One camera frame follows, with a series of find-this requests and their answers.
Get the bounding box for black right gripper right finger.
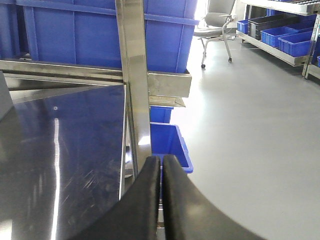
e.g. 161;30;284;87
162;155;261;240

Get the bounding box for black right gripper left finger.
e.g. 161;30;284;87
71;156;161;240

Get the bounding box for blue bin on floor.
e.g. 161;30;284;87
150;122;194;203

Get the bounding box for blue bin under rack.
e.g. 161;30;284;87
150;106;174;124

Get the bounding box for blue bin middle shelf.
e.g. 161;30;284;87
260;22;313;48

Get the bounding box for small blue bin far shelf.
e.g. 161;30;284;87
236;19;249;35

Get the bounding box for blue bin front shelf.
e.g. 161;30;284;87
278;31;313;57

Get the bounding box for large blue crate on rack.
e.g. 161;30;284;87
16;0;198;73

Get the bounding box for steel shelf rack right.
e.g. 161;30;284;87
236;0;320;78

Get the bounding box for black tray on shelf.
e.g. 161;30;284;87
247;13;300;40

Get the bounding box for gray office chair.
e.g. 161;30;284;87
193;0;236;69

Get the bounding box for stainless steel rack frame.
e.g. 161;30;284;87
0;0;192;176

